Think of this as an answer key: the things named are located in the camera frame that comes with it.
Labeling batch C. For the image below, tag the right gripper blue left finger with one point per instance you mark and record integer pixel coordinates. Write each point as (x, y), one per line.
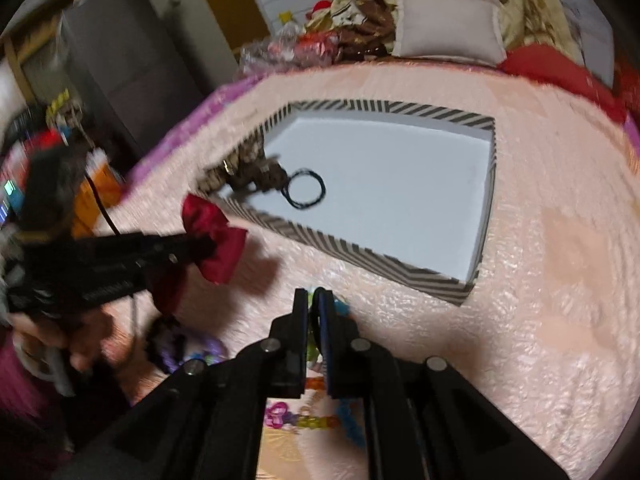
(288, 363)

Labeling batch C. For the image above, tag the grey refrigerator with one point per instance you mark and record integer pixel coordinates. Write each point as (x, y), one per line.
(129, 74)

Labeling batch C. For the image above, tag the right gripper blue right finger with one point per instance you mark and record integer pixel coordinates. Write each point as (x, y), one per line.
(335, 334)

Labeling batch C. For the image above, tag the white small pillow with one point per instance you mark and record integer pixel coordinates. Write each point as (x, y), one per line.
(458, 30)

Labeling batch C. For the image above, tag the pink quilted bedspread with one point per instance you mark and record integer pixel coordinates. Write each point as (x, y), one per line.
(550, 331)

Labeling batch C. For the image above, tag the striped shallow cardboard box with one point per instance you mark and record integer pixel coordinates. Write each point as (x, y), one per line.
(403, 190)

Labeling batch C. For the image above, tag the leopard print bow scrunchie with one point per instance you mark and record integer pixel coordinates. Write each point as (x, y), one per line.
(246, 167)

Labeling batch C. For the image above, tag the orange plastic basket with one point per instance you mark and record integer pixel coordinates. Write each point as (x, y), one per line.
(106, 186)

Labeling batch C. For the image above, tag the santa plush toy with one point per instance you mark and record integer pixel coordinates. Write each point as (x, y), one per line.
(319, 18)

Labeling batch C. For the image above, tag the clear plastic bag pile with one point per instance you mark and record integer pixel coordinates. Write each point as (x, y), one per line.
(289, 49)

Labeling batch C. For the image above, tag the red cushion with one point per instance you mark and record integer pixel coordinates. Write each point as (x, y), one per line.
(546, 65)

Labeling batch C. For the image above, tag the red satin bow scrunchie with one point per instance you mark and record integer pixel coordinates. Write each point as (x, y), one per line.
(222, 244)

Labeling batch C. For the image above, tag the left hand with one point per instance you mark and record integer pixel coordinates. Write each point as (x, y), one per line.
(84, 342)

